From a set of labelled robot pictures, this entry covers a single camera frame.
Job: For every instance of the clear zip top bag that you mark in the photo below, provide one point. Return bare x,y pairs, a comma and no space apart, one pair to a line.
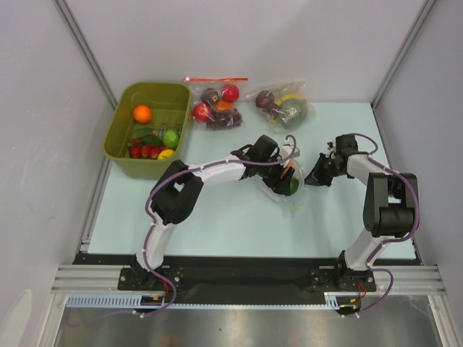
290,204

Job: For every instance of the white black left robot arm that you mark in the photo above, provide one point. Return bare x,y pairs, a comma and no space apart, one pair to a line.
174,197

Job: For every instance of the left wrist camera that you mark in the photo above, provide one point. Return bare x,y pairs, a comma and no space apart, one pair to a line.
289,149

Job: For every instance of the green fake fruit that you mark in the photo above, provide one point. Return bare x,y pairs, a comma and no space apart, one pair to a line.
171,139

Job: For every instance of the olive green plastic bin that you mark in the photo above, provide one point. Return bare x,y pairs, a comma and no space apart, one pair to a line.
170,104

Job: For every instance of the orange fake fruit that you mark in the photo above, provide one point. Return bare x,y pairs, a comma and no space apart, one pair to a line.
142,114
289,170

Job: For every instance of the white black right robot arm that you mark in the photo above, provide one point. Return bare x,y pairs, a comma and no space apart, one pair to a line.
391,208

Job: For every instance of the red zip bag of food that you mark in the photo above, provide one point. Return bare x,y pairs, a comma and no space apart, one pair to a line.
214,101

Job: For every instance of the red fake strawberries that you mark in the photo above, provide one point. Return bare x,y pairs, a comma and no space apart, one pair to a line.
145,143

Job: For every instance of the white cable duct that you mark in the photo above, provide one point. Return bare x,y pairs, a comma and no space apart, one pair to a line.
147,302

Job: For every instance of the yellow fake lemon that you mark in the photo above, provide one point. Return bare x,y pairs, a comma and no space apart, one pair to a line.
164,154

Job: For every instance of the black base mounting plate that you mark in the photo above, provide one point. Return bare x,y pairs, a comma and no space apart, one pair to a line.
126,260

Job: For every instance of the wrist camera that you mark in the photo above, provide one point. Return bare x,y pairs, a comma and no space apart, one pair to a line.
289,149
332,153

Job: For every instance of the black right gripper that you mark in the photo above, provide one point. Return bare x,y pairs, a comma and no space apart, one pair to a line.
324,168

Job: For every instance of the aluminium frame rail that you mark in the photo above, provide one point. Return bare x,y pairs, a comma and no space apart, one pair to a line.
102,279

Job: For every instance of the clear bag with melon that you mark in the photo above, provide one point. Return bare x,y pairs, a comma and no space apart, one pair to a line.
283,105

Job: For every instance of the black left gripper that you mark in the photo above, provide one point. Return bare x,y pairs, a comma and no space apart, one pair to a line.
281,186

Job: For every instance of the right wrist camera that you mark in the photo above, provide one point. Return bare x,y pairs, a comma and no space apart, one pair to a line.
332,153

